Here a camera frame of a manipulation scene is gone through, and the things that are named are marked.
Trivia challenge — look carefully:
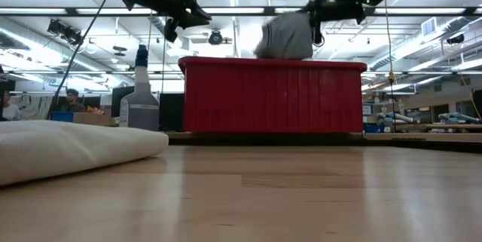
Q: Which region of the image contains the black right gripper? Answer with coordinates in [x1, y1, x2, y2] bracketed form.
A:
[299, 0, 367, 25]

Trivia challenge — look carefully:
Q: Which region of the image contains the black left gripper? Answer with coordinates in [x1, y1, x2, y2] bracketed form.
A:
[123, 0, 213, 43]

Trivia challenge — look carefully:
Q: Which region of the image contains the grey garment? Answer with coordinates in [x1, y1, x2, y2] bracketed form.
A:
[253, 11, 314, 60]

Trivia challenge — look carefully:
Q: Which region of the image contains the round black ceiling device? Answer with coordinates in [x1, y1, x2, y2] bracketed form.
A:
[208, 29, 224, 46]

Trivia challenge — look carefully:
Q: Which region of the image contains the red plastic bin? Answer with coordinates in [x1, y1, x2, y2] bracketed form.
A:
[178, 56, 368, 134]

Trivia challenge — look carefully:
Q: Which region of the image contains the black monitor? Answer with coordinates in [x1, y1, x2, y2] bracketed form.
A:
[159, 93, 185, 132]
[111, 86, 136, 118]

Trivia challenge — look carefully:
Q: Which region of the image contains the grey spray bottle blue nozzle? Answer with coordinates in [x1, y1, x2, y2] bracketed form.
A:
[119, 44, 160, 132]

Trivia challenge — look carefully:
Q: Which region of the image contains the black track spotlight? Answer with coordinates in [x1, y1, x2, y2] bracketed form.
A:
[47, 18, 84, 45]

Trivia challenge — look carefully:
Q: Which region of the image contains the cardboard box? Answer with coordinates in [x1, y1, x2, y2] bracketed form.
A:
[72, 112, 114, 127]

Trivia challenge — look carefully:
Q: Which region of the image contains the person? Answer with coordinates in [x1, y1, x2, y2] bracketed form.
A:
[2, 90, 22, 121]
[59, 88, 87, 114]

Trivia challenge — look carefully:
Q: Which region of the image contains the blue box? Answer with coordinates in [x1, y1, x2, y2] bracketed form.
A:
[50, 111, 75, 123]

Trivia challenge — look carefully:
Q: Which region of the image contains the patterned cloth board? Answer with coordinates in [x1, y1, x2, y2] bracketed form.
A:
[20, 94, 53, 121]

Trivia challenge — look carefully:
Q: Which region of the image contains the white canvas tote bag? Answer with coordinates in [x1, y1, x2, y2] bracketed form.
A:
[0, 119, 169, 187]

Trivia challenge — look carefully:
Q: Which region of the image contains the long black cable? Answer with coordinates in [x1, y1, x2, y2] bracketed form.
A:
[47, 0, 108, 119]

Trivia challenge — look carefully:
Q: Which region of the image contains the black aluminium table frame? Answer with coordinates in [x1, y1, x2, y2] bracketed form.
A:
[167, 138, 482, 155]

